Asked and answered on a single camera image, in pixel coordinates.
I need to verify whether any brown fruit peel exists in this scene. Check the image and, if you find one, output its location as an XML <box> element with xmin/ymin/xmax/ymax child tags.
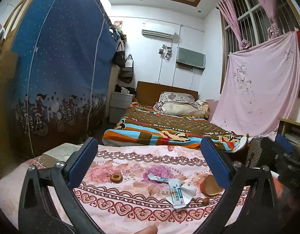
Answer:
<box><xmin>200</xmin><ymin>175</ymin><xmax>224</xmax><ymax>196</ymax></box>

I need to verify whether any white tissue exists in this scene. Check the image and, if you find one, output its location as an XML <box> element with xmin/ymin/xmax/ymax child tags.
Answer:
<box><xmin>166</xmin><ymin>184</ymin><xmax>197</xmax><ymax>206</ymax></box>

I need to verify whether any blue white wrapper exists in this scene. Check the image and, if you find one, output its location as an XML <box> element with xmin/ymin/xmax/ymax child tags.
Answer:
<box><xmin>147</xmin><ymin>173</ymin><xmax>182</xmax><ymax>184</ymax></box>

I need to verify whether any white toothpaste tube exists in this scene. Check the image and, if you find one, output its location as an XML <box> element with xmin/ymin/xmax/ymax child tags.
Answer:
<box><xmin>168</xmin><ymin>179</ymin><xmax>186</xmax><ymax>209</ymax></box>

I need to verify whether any red plastic trash bucket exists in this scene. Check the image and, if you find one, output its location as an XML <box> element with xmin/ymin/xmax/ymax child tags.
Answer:
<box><xmin>271</xmin><ymin>171</ymin><xmax>298</xmax><ymax>215</ymax></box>

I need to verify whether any person's left hand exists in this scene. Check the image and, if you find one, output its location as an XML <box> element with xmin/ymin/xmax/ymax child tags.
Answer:
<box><xmin>135</xmin><ymin>225</ymin><xmax>158</xmax><ymax>234</ymax></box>

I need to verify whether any dark mesh fan heater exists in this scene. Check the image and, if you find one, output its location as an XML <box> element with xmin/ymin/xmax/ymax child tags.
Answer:
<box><xmin>245</xmin><ymin>138</ymin><xmax>263</xmax><ymax>168</ymax></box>

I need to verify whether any stack of papers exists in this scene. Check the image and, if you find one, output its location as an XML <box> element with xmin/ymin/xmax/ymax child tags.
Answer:
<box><xmin>285</xmin><ymin>133</ymin><xmax>300</xmax><ymax>149</ymax></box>

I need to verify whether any wooden shelf desk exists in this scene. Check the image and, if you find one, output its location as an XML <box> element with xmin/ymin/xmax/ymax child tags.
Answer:
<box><xmin>277</xmin><ymin>118</ymin><xmax>300</xmax><ymax>148</ymax></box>

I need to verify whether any white cardboard box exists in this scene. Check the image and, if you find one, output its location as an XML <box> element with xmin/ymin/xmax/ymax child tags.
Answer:
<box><xmin>41</xmin><ymin>143</ymin><xmax>82</xmax><ymax>168</ymax></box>

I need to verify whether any small brown nut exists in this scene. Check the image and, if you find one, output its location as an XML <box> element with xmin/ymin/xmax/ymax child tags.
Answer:
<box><xmin>202</xmin><ymin>197</ymin><xmax>209</xmax><ymax>206</ymax></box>

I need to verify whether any pink floral table cloth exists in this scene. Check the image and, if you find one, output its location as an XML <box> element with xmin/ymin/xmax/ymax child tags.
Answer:
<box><xmin>0</xmin><ymin>144</ymin><xmax>251</xmax><ymax>234</ymax></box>

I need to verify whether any pink hanging sheet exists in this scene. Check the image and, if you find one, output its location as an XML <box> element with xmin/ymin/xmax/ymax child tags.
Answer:
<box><xmin>211</xmin><ymin>31</ymin><xmax>300</xmax><ymax>138</ymax></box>

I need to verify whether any small brown round core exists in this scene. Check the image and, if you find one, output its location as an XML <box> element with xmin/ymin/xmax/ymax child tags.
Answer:
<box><xmin>110</xmin><ymin>173</ymin><xmax>123</xmax><ymax>183</ymax></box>

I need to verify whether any cream pillow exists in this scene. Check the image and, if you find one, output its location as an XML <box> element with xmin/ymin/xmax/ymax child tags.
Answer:
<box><xmin>161</xmin><ymin>101</ymin><xmax>210</xmax><ymax>119</ymax></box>

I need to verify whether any colourful striped bed blanket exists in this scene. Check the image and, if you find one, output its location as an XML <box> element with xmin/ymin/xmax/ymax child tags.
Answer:
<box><xmin>102</xmin><ymin>102</ymin><xmax>249</xmax><ymax>153</ymax></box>

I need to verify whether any white bedside drawer cabinet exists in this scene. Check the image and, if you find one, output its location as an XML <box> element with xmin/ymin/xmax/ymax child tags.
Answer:
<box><xmin>109</xmin><ymin>92</ymin><xmax>134</xmax><ymax>124</ymax></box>

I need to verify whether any floral pillow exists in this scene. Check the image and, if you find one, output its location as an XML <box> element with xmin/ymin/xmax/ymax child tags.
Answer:
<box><xmin>153</xmin><ymin>91</ymin><xmax>197</xmax><ymax>112</ymax></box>

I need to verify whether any window with bars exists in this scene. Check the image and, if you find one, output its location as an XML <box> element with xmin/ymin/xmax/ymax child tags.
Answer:
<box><xmin>220</xmin><ymin>0</ymin><xmax>300</xmax><ymax>86</ymax></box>

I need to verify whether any wooden bed headboard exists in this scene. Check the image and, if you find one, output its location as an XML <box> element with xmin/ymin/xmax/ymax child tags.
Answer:
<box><xmin>136</xmin><ymin>81</ymin><xmax>199</xmax><ymax>106</ymax></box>

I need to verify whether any white grey hanging bag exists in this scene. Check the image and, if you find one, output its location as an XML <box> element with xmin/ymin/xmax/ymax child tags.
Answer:
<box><xmin>118</xmin><ymin>55</ymin><xmax>134</xmax><ymax>83</ymax></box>

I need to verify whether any pink left curtain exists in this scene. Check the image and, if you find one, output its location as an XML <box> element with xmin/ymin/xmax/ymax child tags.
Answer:
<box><xmin>216</xmin><ymin>0</ymin><xmax>251</xmax><ymax>51</ymax></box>

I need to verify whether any black hanging bag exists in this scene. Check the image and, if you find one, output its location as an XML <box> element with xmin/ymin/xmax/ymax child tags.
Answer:
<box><xmin>112</xmin><ymin>41</ymin><xmax>126</xmax><ymax>68</ymax></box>

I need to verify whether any blue fabric wardrobe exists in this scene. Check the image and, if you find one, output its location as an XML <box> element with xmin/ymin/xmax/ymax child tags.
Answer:
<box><xmin>9</xmin><ymin>0</ymin><xmax>119</xmax><ymax>158</ymax></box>

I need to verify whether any white wall air conditioner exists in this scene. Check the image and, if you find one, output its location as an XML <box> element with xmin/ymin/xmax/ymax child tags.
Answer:
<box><xmin>142</xmin><ymin>23</ymin><xmax>175</xmax><ymax>39</ymax></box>

